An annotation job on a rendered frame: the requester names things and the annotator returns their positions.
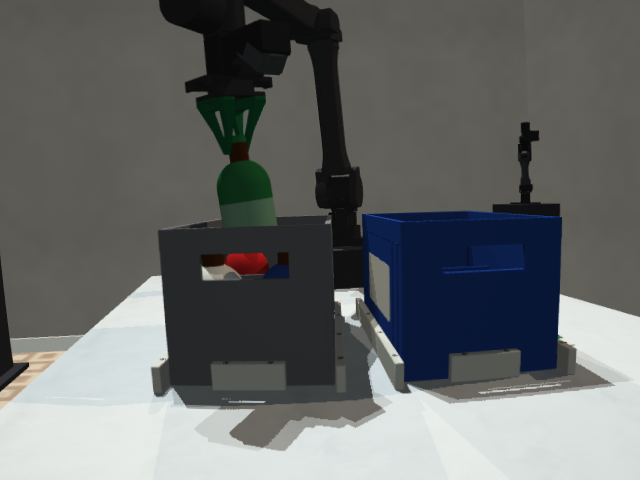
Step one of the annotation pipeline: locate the blue bottle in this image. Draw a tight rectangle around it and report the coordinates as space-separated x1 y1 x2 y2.
263 252 289 278

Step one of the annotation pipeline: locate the green bottle with pale green label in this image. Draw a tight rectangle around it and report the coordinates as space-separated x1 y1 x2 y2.
217 135 278 227

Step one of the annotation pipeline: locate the cream bottle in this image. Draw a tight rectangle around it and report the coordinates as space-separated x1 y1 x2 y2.
201 254 242 280

